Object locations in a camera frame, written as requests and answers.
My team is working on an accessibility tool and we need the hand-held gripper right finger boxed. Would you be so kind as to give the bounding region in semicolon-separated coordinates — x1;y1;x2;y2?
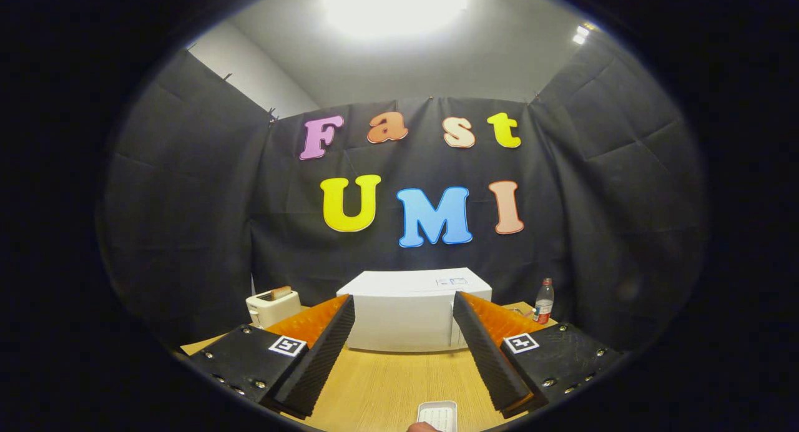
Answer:
453;290;624;420

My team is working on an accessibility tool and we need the small white ribbed dish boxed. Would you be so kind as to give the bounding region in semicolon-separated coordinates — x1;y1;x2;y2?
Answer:
416;400;458;432

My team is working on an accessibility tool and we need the clear plastic water bottle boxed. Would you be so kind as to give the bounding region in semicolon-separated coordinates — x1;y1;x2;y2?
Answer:
532;278;556;325

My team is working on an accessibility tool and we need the white toaster oven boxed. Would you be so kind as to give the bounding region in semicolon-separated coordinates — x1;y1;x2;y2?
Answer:
336;268;493;353

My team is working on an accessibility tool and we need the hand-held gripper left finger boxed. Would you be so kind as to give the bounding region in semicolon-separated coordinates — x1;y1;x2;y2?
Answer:
186;293;356;420

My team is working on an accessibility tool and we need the cream toaster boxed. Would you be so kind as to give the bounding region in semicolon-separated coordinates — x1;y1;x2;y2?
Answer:
245;287;302;330

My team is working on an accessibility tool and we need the large ceiling lamp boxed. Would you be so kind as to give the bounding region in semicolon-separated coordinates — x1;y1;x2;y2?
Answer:
323;0;470;39

